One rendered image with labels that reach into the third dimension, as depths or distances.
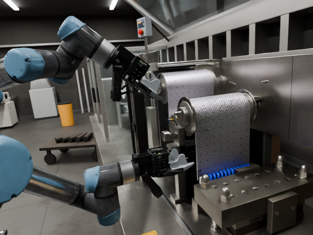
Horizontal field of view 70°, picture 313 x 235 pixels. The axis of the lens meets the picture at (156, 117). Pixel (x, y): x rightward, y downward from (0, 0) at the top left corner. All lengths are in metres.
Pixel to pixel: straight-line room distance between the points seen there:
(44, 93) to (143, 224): 7.79
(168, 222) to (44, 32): 8.85
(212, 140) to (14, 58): 0.65
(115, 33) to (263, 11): 8.56
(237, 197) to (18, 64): 0.70
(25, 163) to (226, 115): 0.64
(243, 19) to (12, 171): 0.97
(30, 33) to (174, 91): 8.63
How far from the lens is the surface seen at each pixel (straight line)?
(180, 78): 1.02
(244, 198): 0.76
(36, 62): 0.61
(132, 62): 0.72
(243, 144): 0.93
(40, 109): 8.54
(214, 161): 0.87
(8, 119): 7.93
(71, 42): 0.70
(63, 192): 0.77
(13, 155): 0.49
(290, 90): 0.91
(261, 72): 0.99
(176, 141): 0.88
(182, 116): 0.81
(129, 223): 0.89
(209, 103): 0.82
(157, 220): 0.88
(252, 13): 1.05
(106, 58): 0.69
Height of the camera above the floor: 1.44
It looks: 13 degrees down
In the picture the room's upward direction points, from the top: 5 degrees counter-clockwise
